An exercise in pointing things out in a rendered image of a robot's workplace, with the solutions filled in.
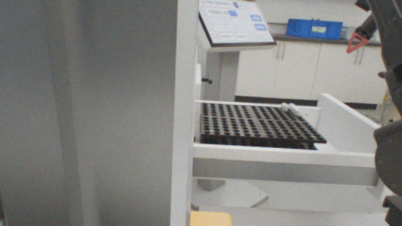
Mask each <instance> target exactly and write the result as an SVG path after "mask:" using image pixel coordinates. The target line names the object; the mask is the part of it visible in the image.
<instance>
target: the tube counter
mask: <svg viewBox="0 0 402 226"><path fill-rule="evenodd" d="M223 13H224V15H225V16H226V17H243V18H249V17H248V16H247V14H246V11H238V10H225V9H223Z"/></svg>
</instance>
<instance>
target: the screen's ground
mask: <svg viewBox="0 0 402 226"><path fill-rule="evenodd" d="M229 1H239V2H241V3H242V5H243V7H244V10H241V9H234V8H220V7H207V6H205V7H199V11H200V15H201V16H202V19H203V22H205V25H206V27H207V29H215V28H214V25H212V23H211V20H210V18H209V17H224V18H234V19H250V22H251V24H252V26H253V28H254V30H255V32H232V33H233V35H234V37H235V40H236V41H223V40H222V39H221V37H220V34H219V32H217V31H216V34H217V36H218V38H211V40H212V42H213V43H230V42H274V41H273V38H272V36H271V34H270V32H269V30H268V28H267V26H266V25H265V23H264V20H263V18H262V16H261V14H260V12H259V10H258V8H257V7H256V5H255V2H250V1H240V0H229ZM223 9H225V10H238V11H246V14H247V16H248V17H249V18H243V17H226V16H225V15H224V13H223ZM250 15H258V16H261V18H262V20H263V22H253V21H252V19H251V17H250ZM254 24H263V25H265V27H266V28H267V30H268V31H256V28H255V26H254ZM235 33H247V35H248V36H249V38H250V41H238V40H237V37H236V35H235Z"/></svg>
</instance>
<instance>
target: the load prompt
mask: <svg viewBox="0 0 402 226"><path fill-rule="evenodd" d="M202 2H203V5H204V6H207V7H220V8H234V9H241V10H244V7H243V5H242V3H241V2H239V1H229V0H202Z"/></svg>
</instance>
